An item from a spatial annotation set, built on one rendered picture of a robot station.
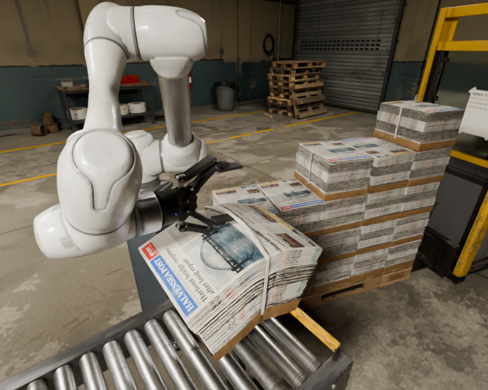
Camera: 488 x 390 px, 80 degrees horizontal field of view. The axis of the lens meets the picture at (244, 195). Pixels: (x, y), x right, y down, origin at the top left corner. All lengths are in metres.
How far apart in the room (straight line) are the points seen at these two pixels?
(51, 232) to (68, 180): 0.16
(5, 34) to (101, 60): 6.77
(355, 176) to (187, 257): 1.22
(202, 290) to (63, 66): 7.19
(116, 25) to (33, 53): 6.71
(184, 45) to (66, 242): 0.59
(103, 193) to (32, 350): 1.97
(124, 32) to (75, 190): 0.57
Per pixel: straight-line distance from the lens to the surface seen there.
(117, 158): 0.40
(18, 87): 7.60
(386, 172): 1.89
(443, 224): 2.86
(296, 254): 0.77
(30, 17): 7.62
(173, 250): 0.78
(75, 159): 0.41
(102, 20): 0.93
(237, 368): 0.95
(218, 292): 0.66
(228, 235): 0.76
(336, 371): 0.98
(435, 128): 2.05
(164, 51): 0.91
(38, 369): 1.11
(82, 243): 0.56
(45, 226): 0.57
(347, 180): 1.71
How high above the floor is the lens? 1.61
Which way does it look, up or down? 27 degrees down
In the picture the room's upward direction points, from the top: straight up
